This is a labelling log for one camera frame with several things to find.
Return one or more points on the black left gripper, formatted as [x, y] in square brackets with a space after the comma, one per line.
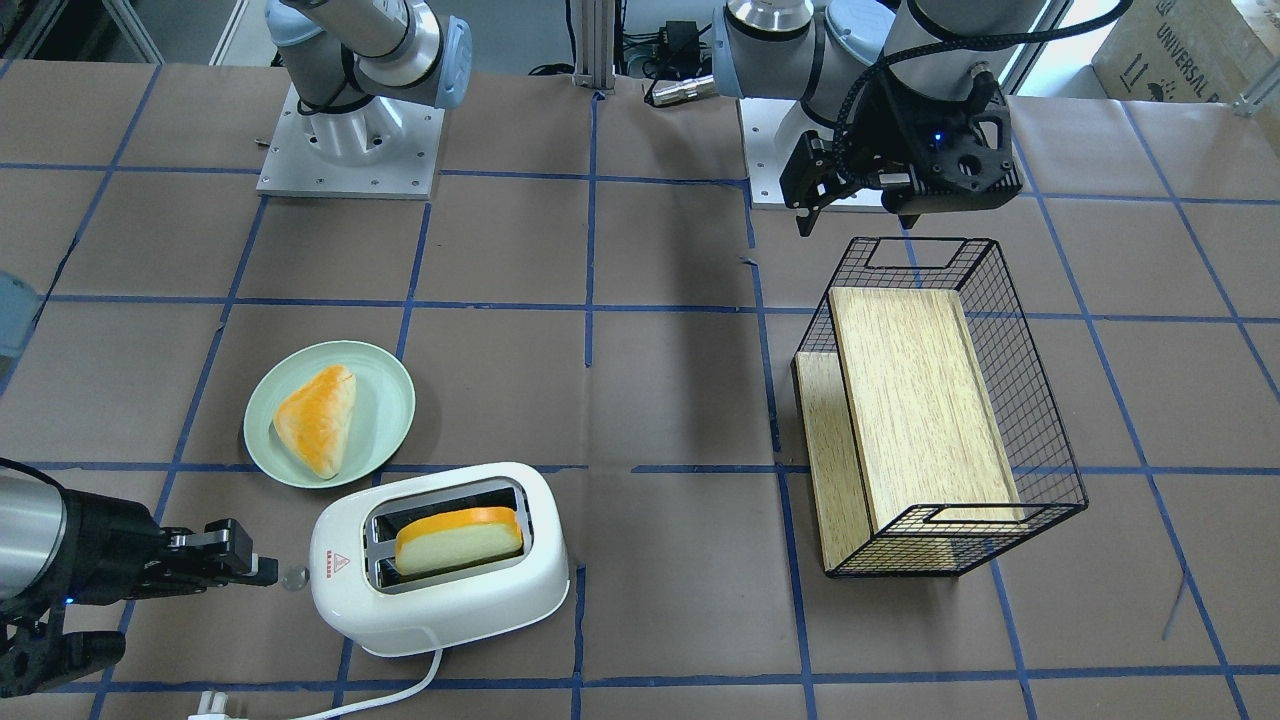
[893, 130]

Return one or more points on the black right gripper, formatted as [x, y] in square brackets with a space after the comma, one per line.
[103, 548]

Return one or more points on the white two-slot toaster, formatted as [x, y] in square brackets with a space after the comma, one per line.
[358, 591]

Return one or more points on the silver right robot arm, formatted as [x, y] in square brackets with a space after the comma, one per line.
[371, 83]

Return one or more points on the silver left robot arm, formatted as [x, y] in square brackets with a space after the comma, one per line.
[820, 56]

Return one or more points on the light green round plate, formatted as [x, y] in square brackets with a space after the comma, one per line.
[384, 409]

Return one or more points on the triangular orange bread piece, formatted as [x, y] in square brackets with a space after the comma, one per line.
[314, 422]

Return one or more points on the black power supply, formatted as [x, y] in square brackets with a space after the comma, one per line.
[680, 47]

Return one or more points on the orange-crusted toast slice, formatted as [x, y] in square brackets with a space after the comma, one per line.
[457, 538]

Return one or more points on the wooden board in basket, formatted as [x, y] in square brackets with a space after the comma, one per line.
[909, 472]

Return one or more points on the cardboard box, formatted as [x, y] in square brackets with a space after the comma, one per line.
[1187, 51]

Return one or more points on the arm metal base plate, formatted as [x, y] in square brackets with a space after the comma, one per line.
[386, 150]
[770, 130]

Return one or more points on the black wire basket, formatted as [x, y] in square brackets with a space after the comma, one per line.
[1042, 462]

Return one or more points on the aluminium frame post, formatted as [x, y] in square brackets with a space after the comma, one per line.
[595, 30]

